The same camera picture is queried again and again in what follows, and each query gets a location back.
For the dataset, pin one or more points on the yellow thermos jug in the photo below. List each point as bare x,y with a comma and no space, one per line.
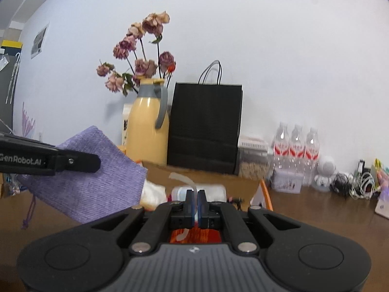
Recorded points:
148,123

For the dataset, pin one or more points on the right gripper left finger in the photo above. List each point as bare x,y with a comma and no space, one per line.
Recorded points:
189,210

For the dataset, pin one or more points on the white cloth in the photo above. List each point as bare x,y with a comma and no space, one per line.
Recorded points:
170,218

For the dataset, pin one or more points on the water bottle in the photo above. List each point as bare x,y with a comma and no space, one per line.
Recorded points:
297,149
281,146
312,147

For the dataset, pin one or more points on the clear seed container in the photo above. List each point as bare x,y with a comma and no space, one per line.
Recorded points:
253,164

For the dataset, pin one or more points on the water bottle middle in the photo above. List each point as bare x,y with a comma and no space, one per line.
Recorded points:
297,149

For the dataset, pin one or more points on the dried pink rose bouquet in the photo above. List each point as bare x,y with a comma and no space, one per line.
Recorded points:
131,49

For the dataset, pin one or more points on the white metal tin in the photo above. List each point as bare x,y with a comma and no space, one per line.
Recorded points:
287,181

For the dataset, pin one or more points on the water bottle right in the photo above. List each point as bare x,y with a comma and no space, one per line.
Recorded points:
312,147

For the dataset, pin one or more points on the black paper shopping bag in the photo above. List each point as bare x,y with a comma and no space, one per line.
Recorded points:
205,122

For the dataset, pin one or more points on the white flat box on container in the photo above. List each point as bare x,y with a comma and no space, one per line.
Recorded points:
252,143

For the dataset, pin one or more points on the purple white tissue box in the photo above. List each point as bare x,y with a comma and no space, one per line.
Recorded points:
382,207

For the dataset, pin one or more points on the water bottle left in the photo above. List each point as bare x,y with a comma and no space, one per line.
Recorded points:
281,146

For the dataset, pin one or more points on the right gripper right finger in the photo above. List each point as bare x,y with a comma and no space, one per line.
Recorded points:
202,210

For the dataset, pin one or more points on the red orange cardboard box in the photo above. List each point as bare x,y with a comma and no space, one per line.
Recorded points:
152,195

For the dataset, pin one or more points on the white robot figurine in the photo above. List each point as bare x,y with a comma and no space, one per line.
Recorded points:
326,169

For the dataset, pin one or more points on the purple drawstring pouch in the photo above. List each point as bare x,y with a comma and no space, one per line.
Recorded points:
86,197

